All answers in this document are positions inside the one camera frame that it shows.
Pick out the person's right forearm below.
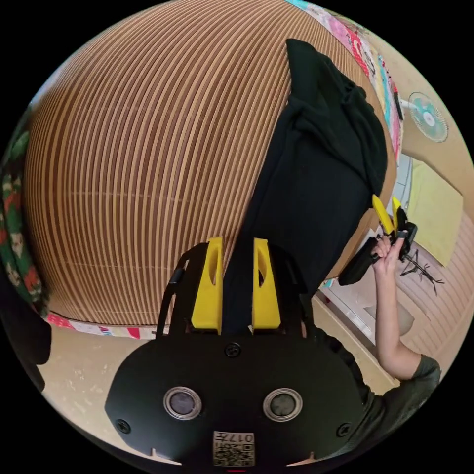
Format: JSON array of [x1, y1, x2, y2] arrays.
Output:
[[373, 272, 424, 381]]

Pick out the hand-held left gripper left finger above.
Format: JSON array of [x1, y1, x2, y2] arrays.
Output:
[[191, 237, 225, 335]]

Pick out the person's body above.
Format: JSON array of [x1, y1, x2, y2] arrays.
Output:
[[313, 325, 442, 474]]

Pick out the pile of clothes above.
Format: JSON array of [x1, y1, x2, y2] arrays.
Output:
[[0, 129, 52, 392]]

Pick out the person's right hand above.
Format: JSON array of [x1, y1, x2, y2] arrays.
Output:
[[371, 230, 409, 277]]

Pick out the white and teal fan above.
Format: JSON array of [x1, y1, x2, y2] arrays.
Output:
[[402, 91, 449, 144]]

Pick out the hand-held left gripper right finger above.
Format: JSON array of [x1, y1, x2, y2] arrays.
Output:
[[252, 238, 281, 335]]

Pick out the bed with woven striped mat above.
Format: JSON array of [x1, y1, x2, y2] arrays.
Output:
[[22, 0, 406, 340]]

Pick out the black long sleeve shirt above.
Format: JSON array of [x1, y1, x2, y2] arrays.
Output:
[[221, 38, 389, 336]]

